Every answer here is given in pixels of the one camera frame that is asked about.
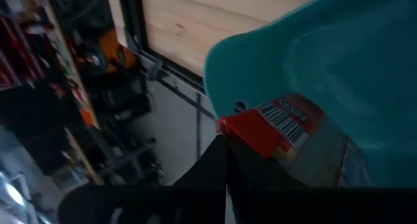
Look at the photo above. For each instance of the teal plastic basket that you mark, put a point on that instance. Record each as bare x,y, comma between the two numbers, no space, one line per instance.
342,48

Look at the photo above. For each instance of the red popcorn bag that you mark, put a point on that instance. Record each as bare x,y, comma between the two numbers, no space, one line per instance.
257,133

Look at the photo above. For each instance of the orange and black bundle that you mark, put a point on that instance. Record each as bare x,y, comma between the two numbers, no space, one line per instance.
112,49

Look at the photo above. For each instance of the cluttered storage shelf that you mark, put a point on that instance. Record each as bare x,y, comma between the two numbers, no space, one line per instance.
29,87

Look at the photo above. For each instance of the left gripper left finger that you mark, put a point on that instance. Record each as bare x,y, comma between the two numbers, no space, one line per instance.
211,165

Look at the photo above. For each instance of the black aluminium table frame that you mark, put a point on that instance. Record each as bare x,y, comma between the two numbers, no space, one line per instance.
137,38

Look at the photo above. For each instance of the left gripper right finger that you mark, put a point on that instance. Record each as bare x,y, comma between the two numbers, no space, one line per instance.
247,172

